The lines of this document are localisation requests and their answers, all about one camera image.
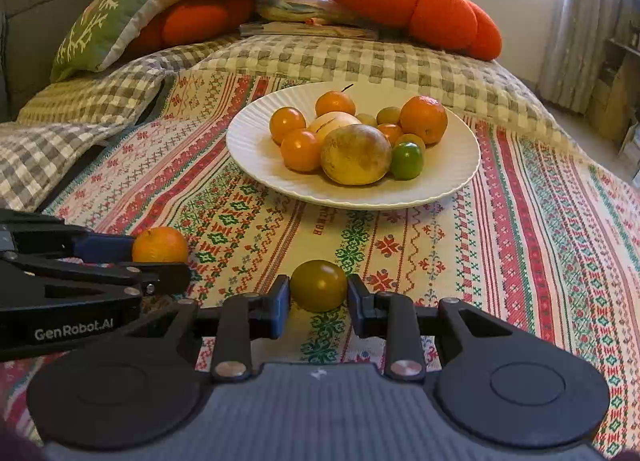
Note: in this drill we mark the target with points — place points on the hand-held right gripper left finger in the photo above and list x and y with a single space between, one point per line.
282 308

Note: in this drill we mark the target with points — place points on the grey sofa backrest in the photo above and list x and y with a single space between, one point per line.
30 31

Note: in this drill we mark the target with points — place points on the small yellow-brown fruit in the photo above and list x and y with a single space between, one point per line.
366 119
414 139
389 115

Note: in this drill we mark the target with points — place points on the smooth orange tomato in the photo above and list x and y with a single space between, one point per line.
287 123
301 150

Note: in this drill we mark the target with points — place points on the large orange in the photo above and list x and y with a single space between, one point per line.
423 119

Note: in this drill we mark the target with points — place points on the small orange pumpkin cushion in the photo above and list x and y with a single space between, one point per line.
195 18

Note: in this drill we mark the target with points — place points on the orange with twig stem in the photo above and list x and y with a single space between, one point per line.
335 103

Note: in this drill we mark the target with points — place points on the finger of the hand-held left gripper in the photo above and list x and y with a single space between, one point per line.
165 278
105 247

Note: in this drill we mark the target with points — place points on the wooden shelf unit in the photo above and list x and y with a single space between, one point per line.
620 91

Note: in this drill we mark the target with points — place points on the patterned curtain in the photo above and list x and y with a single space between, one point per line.
580 26

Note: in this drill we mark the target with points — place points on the small bright green tomato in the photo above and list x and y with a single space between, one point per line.
406 161

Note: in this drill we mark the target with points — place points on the pale striped melon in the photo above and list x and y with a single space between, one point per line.
332 122

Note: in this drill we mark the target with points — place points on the green snowflake pillow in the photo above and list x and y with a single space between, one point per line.
110 21

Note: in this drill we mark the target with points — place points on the small orange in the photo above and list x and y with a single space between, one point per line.
160 244

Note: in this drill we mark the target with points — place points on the white ribbed plate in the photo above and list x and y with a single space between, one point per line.
260 161

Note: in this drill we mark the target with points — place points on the small red-orange tomato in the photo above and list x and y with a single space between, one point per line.
390 133

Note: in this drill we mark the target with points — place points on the large brown pear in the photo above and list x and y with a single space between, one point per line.
356 154

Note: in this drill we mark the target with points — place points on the large orange pumpkin cushion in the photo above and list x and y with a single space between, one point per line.
400 1

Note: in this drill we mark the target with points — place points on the grey checkered quilt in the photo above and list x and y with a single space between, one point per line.
325 61

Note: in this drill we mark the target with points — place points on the olive green tomato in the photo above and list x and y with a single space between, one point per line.
318 286

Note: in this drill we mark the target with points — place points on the flat book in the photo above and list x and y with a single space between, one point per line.
300 31

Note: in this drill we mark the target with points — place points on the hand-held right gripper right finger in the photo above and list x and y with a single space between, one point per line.
354 308

